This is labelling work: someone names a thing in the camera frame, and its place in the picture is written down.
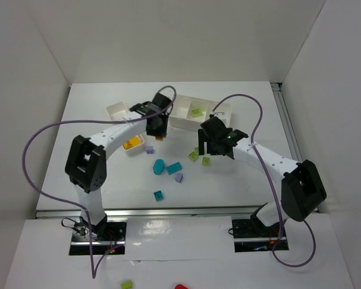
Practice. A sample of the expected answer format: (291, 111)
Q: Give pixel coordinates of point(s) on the right side aluminium rail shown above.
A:
(286, 121)

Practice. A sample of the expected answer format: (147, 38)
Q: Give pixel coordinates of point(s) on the green 2x2 lego brick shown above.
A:
(206, 161)
(193, 156)

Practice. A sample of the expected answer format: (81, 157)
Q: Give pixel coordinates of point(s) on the yellow round flower lego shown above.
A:
(128, 145)

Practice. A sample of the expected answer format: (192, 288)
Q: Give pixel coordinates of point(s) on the right white divided tray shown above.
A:
(189, 113)

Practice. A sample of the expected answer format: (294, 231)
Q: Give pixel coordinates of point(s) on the turquoise 2x2 lego brick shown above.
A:
(158, 195)

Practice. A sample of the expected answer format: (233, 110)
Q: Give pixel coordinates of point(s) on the blue 2x4 lego brick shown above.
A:
(174, 168)

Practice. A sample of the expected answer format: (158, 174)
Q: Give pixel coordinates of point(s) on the green lego on front edge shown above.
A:
(126, 284)

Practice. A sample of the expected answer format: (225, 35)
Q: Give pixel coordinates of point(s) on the turquoise round lego piece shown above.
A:
(159, 167)

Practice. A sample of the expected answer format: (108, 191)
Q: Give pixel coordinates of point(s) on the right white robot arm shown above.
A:
(298, 188)

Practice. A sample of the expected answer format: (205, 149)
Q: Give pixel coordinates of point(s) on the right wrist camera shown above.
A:
(219, 114)

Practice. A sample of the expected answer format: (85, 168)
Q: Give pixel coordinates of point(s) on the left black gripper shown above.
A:
(156, 130)

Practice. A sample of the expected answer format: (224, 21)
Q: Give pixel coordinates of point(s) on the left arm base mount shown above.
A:
(113, 237)

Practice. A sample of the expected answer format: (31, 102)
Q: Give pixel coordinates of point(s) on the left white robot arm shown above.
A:
(86, 162)

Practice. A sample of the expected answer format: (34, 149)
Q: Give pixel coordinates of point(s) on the left white divided tray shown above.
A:
(119, 112)

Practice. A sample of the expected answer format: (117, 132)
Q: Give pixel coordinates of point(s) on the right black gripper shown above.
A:
(206, 142)

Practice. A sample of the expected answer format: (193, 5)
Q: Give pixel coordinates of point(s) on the white divided tray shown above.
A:
(189, 113)
(119, 112)

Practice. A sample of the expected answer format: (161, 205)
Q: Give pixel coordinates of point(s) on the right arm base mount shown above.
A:
(251, 235)

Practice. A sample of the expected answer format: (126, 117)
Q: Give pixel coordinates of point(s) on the small purple lego brick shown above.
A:
(149, 150)

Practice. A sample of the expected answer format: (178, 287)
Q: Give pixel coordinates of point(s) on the red object on front edge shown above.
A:
(180, 286)

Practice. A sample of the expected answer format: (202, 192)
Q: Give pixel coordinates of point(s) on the purple lego brick lower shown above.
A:
(179, 177)

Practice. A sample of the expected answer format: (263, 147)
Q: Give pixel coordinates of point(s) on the aluminium rail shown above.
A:
(286, 121)
(159, 212)

